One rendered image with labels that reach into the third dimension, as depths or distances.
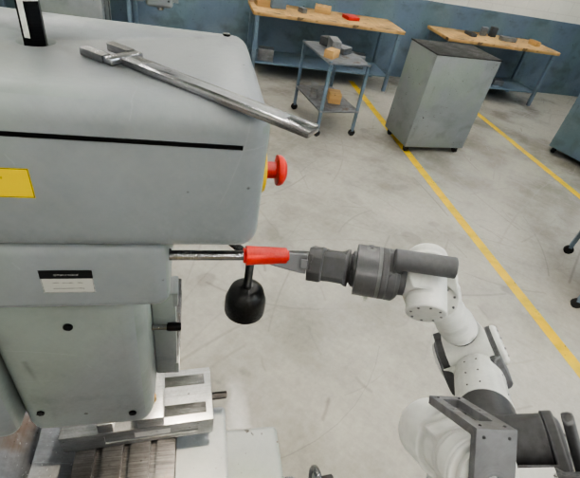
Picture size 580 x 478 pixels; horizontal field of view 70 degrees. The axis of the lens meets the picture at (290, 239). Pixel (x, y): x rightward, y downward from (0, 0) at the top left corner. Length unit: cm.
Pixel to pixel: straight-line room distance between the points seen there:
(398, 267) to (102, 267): 43
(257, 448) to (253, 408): 92
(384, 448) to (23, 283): 207
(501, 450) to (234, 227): 31
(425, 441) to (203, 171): 33
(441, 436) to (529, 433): 25
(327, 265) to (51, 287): 39
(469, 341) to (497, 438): 50
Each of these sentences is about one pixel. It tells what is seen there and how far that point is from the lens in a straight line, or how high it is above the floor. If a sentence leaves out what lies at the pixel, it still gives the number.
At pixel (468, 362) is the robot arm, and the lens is 88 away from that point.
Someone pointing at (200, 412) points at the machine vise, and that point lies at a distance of 115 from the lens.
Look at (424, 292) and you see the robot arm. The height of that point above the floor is 159.
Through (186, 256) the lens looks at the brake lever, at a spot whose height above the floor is 170.
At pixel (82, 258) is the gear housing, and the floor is 171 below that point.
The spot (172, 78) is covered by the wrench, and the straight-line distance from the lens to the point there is 41.
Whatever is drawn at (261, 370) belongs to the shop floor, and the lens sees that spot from 244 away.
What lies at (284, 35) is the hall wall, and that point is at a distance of 727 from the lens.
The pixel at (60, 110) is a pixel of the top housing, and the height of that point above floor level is 188.
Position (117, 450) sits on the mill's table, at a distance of 121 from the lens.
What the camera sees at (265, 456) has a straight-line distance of 141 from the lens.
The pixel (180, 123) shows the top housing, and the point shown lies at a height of 187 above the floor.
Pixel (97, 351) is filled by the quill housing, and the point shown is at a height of 153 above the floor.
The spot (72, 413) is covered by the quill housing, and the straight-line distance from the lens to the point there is 78.
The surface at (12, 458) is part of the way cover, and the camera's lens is 128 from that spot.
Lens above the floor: 203
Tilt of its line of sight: 38 degrees down
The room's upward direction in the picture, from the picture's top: 11 degrees clockwise
